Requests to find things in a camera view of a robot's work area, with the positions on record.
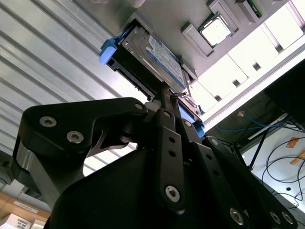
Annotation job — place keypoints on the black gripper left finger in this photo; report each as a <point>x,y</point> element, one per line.
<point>71,119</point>

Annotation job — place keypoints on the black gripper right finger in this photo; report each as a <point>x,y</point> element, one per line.
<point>214,171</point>

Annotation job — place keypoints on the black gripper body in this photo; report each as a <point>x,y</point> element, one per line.
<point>114,198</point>

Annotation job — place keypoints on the hard disk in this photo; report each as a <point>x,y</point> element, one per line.
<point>162,59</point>

